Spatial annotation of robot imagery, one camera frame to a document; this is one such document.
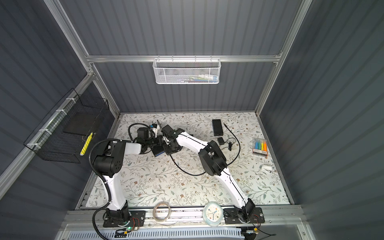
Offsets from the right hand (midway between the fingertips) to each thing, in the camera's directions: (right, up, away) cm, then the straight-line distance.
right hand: (169, 152), depth 98 cm
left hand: (-2, +8, +4) cm, 9 cm away
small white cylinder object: (+61, -8, -9) cm, 62 cm away
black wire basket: (-47, +13, -26) cm, 55 cm away
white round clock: (+26, -26, -25) cm, 44 cm away
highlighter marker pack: (+60, +3, +1) cm, 61 cm away
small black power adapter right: (+35, +7, +4) cm, 36 cm away
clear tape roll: (-4, -28, -22) cm, 35 cm away
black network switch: (-6, +3, -7) cm, 9 cm away
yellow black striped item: (-35, +8, -28) cm, 46 cm away
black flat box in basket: (-42, +19, -22) cm, 51 cm away
